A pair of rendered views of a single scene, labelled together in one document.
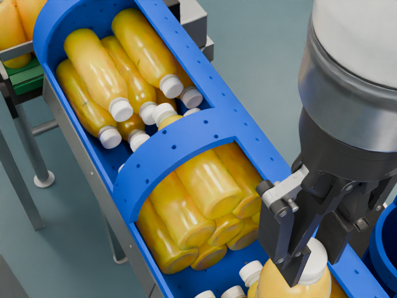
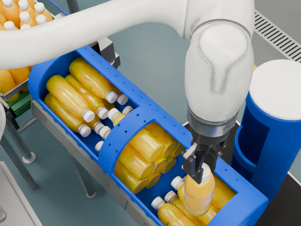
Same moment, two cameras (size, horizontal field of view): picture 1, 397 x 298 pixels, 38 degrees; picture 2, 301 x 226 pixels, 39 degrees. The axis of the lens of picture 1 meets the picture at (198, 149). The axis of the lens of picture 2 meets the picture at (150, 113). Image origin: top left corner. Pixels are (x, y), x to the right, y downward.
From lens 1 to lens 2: 0.44 m
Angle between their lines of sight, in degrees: 6
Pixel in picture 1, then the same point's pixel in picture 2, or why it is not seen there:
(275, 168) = (177, 130)
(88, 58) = (63, 92)
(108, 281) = (87, 209)
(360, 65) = (205, 118)
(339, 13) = (197, 108)
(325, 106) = (198, 127)
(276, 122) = (163, 87)
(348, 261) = (221, 165)
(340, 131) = (204, 133)
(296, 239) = (197, 166)
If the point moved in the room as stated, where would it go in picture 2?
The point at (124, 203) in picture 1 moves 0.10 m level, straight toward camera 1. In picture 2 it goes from (106, 164) to (120, 190)
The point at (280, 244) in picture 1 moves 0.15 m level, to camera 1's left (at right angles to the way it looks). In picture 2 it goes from (192, 170) to (120, 188)
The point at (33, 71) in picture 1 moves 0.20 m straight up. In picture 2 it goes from (23, 100) to (8, 70)
